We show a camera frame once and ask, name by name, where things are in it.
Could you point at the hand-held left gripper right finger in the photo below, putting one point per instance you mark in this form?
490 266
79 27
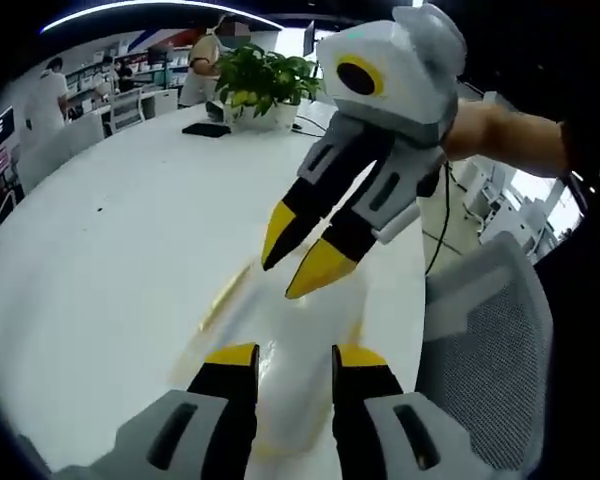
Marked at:
365 425

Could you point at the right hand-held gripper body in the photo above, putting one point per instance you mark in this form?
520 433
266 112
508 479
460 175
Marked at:
410 75

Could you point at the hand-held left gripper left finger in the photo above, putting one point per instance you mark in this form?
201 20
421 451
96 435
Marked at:
205 425

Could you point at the clear plastic bag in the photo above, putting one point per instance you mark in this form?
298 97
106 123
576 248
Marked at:
290 380

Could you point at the white plant pot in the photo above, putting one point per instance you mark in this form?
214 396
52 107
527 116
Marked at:
275 116

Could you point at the black monitor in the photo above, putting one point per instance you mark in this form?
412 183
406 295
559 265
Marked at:
309 39

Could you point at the green potted plant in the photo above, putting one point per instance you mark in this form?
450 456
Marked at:
265 75

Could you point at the black phone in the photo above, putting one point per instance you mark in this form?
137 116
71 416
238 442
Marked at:
206 129

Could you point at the grey mesh office chair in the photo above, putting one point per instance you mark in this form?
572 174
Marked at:
495 350

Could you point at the white storage shelves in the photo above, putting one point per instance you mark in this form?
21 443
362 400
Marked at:
150 62

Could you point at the white office chair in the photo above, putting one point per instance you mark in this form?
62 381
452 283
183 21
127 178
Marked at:
127 110

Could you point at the long curved ceiling light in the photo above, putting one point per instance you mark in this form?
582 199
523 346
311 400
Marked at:
145 11

